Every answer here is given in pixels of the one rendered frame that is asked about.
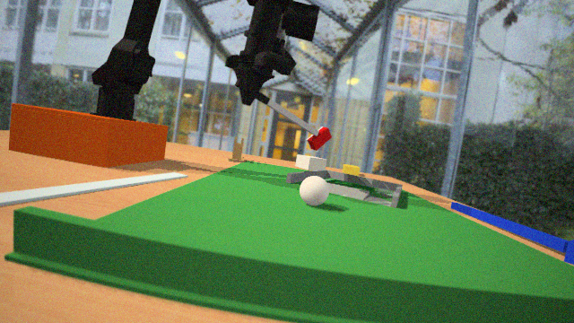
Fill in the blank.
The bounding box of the blue long bar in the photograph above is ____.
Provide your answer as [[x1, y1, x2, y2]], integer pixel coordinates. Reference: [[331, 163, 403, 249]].
[[451, 202, 574, 265]]

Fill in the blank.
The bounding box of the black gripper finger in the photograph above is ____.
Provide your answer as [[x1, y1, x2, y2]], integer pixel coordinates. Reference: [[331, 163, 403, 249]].
[[233, 68, 245, 105], [244, 68, 274, 106]]

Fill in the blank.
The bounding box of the white golf ball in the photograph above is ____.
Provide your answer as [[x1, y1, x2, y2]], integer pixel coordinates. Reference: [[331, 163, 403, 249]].
[[300, 176, 329, 205]]

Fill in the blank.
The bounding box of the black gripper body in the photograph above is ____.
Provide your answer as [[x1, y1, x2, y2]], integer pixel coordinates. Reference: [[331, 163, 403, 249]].
[[225, 24, 292, 75]]

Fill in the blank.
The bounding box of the white rectangular block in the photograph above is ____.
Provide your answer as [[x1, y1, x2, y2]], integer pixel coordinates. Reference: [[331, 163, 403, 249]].
[[295, 154, 327, 170]]

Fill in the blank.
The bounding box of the white flat bar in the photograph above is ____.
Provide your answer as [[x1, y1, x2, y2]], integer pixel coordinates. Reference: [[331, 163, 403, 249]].
[[0, 172, 188, 206]]

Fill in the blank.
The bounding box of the red putter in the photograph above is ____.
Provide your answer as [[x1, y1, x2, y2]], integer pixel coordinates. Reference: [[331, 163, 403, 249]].
[[235, 79, 332, 150]]

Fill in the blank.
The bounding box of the yellow rectangular block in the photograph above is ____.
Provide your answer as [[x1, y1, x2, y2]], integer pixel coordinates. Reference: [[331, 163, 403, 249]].
[[343, 164, 360, 176]]

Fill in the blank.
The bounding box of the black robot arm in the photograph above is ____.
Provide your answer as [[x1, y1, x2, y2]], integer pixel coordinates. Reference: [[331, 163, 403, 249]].
[[90, 0, 320, 121]]

